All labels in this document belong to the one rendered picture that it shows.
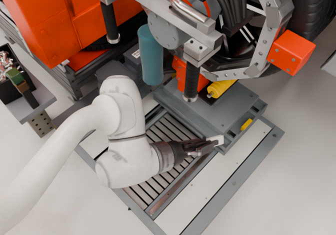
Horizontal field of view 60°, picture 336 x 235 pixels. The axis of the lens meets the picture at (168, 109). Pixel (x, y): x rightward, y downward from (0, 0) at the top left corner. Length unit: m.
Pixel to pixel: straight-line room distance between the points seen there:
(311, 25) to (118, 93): 0.54
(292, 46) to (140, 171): 0.51
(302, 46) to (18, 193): 0.74
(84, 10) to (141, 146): 0.69
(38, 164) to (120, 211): 0.93
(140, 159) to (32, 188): 0.28
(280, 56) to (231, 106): 0.68
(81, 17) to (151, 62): 0.35
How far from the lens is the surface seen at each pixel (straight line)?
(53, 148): 0.63
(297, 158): 1.71
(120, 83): 0.75
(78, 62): 1.65
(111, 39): 0.99
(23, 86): 1.18
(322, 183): 1.70
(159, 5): 0.75
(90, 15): 1.28
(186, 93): 0.82
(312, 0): 0.85
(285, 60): 0.85
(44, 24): 1.17
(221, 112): 1.46
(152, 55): 1.07
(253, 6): 0.96
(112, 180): 0.74
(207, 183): 1.45
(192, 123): 1.49
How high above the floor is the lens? 1.43
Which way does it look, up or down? 57 degrees down
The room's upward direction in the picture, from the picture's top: straight up
